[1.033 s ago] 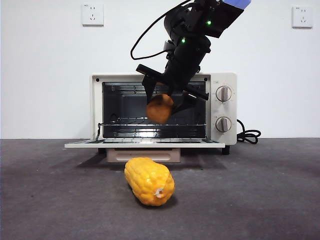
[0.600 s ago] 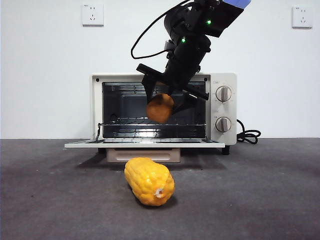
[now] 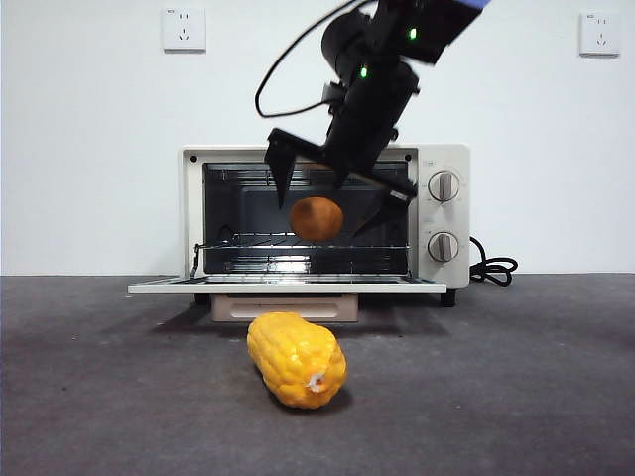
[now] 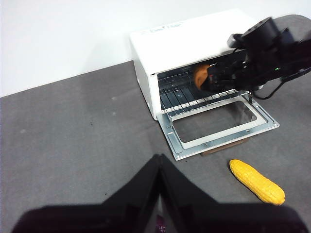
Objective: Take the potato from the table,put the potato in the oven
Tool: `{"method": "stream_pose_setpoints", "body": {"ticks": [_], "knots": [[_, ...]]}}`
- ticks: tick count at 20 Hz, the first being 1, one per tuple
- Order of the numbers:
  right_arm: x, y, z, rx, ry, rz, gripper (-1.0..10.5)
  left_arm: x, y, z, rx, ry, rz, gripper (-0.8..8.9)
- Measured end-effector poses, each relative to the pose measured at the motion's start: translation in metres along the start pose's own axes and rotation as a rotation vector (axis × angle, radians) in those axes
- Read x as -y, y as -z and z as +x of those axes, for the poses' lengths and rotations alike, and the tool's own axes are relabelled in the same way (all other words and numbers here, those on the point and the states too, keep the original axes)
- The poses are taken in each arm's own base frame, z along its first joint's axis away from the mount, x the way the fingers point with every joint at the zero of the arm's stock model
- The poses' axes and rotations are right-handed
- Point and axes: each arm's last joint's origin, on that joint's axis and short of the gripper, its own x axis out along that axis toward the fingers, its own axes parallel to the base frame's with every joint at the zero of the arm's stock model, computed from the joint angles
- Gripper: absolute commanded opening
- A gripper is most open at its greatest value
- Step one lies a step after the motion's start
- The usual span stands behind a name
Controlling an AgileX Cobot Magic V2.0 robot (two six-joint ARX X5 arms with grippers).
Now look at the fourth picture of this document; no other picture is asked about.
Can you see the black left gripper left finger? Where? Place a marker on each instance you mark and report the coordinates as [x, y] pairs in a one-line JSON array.
[[109, 218]]

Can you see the cream Toshiba toaster oven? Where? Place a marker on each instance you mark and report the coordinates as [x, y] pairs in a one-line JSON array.
[[170, 43]]

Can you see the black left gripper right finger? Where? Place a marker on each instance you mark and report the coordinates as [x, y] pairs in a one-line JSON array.
[[218, 218]]

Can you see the brown potato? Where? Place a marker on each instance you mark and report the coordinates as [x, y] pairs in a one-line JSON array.
[[200, 75]]

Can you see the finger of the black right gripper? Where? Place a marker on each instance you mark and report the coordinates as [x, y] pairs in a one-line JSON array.
[[219, 69], [216, 85]]

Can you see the yellow corn cob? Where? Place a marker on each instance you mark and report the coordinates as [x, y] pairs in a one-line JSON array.
[[257, 182]]

